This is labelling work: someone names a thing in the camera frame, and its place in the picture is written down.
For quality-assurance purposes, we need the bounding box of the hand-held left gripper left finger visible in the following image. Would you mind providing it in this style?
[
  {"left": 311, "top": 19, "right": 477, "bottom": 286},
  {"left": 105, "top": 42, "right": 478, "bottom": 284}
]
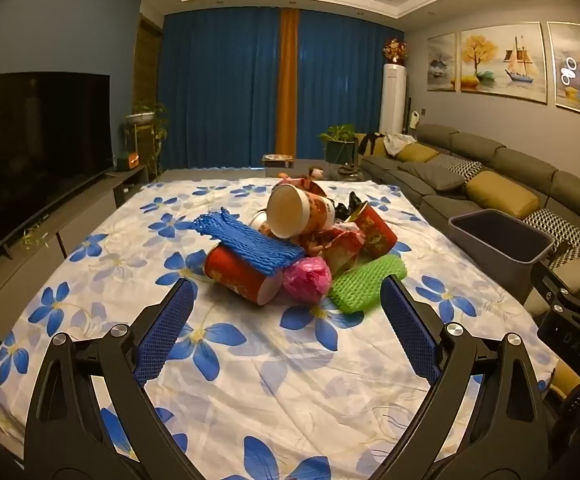
[{"left": 24, "top": 277, "right": 207, "bottom": 480}]

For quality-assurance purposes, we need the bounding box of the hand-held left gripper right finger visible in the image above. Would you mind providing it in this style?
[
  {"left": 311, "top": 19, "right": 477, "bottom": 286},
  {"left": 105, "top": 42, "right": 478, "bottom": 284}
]
[{"left": 380, "top": 274, "right": 558, "bottom": 480}]

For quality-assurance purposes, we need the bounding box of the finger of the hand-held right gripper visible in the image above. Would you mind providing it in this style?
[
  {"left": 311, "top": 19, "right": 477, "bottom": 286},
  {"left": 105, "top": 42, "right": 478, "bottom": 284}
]
[{"left": 530, "top": 261, "right": 580, "bottom": 321}]

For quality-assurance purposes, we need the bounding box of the green foam net sleeve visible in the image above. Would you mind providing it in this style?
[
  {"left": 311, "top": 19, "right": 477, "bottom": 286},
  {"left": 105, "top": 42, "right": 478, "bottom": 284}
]
[{"left": 329, "top": 254, "right": 408, "bottom": 315}]

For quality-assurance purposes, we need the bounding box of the grey plastic bin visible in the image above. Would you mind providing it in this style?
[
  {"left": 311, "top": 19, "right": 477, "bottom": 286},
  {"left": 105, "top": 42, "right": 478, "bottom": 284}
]
[{"left": 448, "top": 209, "right": 555, "bottom": 308}]

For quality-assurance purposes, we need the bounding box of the red gold-rimmed paper cup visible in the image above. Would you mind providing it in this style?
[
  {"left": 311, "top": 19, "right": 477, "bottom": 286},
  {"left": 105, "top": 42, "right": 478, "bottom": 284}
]
[{"left": 351, "top": 201, "right": 399, "bottom": 261}]

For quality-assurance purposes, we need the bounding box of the red printed plastic bag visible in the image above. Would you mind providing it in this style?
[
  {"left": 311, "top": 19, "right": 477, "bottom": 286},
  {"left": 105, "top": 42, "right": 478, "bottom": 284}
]
[{"left": 300, "top": 225, "right": 365, "bottom": 276}]

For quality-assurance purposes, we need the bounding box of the pink plastic bag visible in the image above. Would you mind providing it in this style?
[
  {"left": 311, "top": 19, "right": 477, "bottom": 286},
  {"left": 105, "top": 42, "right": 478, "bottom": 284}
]
[{"left": 282, "top": 256, "right": 333, "bottom": 303}]

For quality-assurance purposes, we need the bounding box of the blue foam net sleeve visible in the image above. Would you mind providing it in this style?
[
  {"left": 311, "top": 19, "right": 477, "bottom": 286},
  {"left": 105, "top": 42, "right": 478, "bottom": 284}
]
[{"left": 192, "top": 207, "right": 307, "bottom": 277}]

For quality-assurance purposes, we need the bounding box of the black plastic bag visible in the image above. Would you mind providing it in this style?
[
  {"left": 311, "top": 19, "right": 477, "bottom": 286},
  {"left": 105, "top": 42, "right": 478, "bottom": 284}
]
[{"left": 332, "top": 191, "right": 367, "bottom": 221}]

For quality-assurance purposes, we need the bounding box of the small printed paper cup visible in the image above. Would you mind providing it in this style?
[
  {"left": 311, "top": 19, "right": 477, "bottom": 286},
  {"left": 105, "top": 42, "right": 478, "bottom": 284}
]
[{"left": 249, "top": 211, "right": 273, "bottom": 238}]

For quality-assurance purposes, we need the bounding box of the white and orange paper cup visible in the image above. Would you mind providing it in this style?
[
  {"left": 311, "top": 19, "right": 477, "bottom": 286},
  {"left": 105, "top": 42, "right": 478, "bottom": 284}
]
[{"left": 266, "top": 183, "right": 337, "bottom": 239}]

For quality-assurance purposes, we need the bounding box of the large black white patterned cushion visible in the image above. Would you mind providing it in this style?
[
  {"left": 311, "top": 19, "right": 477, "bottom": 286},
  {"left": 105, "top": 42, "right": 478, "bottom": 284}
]
[{"left": 522, "top": 207, "right": 580, "bottom": 263}]

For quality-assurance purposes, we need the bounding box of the large yellow cushion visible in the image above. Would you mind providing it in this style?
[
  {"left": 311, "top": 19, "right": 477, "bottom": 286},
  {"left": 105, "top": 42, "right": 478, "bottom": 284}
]
[{"left": 464, "top": 170, "right": 540, "bottom": 221}]

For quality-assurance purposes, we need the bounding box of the white blue floral blanket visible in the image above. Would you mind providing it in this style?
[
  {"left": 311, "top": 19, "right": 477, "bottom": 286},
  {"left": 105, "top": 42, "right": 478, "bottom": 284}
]
[{"left": 0, "top": 177, "right": 561, "bottom": 480}]

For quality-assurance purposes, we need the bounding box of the grey sectional sofa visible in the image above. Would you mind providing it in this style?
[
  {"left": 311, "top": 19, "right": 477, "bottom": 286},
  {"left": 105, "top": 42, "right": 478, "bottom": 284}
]
[{"left": 357, "top": 122, "right": 580, "bottom": 311}]

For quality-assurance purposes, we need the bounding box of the grey television cabinet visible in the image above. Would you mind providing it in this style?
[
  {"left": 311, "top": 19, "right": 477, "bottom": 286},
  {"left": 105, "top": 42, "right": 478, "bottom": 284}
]
[{"left": 0, "top": 165, "right": 149, "bottom": 321}]

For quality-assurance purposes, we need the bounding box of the small black white patterned cushion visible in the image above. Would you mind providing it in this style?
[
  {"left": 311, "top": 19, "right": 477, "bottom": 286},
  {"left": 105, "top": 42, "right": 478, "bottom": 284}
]
[{"left": 437, "top": 154, "right": 484, "bottom": 181}]

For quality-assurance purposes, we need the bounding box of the grey cushion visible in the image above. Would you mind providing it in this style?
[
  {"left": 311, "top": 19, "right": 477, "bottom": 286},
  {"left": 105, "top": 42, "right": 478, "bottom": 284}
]
[{"left": 397, "top": 160, "right": 463, "bottom": 193}]

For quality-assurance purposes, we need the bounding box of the gold plant stand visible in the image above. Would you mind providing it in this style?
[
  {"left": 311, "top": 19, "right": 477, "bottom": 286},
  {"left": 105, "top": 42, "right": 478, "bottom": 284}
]
[{"left": 132, "top": 125, "right": 163, "bottom": 181}]

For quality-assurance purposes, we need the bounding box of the small yellow cushion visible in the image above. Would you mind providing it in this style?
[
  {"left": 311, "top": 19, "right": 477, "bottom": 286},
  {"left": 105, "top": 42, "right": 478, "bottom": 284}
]
[{"left": 395, "top": 142, "right": 440, "bottom": 163}]

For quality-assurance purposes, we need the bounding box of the white cloth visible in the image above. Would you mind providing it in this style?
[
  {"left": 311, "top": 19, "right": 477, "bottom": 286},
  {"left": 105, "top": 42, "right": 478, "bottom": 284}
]
[{"left": 382, "top": 132, "right": 417, "bottom": 157}]

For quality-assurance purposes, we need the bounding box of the black jacket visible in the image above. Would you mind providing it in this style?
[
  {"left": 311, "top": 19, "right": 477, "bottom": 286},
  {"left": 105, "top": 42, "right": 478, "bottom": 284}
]
[{"left": 357, "top": 132, "right": 385, "bottom": 157}]

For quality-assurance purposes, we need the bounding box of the green plant in dark pot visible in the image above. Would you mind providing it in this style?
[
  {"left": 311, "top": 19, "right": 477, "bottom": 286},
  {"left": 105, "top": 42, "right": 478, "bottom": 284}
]
[{"left": 319, "top": 124, "right": 358, "bottom": 163}]

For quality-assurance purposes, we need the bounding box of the grey framed painting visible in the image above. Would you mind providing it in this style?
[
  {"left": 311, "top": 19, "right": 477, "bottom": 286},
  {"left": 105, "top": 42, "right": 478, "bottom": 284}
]
[{"left": 547, "top": 21, "right": 580, "bottom": 123}]

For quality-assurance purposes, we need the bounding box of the trailing plant in white bowl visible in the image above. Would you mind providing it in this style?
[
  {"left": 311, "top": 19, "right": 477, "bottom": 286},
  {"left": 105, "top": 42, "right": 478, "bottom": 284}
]
[{"left": 124, "top": 102, "right": 169, "bottom": 143}]

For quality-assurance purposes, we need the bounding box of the black flat television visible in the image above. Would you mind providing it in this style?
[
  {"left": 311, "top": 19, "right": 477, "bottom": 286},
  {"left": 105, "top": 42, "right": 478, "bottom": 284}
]
[{"left": 0, "top": 72, "right": 111, "bottom": 261}]

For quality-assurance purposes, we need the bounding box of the wide sailboat painting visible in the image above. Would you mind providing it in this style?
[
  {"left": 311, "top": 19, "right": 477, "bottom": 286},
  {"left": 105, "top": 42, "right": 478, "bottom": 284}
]
[{"left": 458, "top": 22, "right": 548, "bottom": 106}]

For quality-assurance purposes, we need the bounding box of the white standing air conditioner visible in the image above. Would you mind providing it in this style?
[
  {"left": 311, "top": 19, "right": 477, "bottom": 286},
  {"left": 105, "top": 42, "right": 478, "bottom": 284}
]
[{"left": 379, "top": 64, "right": 408, "bottom": 136}]

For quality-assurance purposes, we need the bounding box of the blue curtain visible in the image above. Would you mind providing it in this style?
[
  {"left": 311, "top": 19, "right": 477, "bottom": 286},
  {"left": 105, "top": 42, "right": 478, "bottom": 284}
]
[
  {"left": 295, "top": 10, "right": 405, "bottom": 161},
  {"left": 157, "top": 7, "right": 283, "bottom": 171}
]

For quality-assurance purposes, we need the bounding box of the small landscape painting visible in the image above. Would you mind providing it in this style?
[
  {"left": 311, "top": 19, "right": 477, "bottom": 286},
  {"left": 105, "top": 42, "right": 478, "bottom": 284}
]
[{"left": 426, "top": 32, "right": 458, "bottom": 93}]

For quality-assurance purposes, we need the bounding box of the orange curtain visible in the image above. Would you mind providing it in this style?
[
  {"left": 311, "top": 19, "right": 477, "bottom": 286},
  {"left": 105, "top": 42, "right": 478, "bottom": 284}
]
[{"left": 276, "top": 8, "right": 301, "bottom": 158}]

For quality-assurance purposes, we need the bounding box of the orange flower ornament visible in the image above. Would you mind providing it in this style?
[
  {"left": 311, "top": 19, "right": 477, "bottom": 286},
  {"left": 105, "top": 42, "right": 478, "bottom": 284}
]
[{"left": 383, "top": 37, "right": 411, "bottom": 66}]

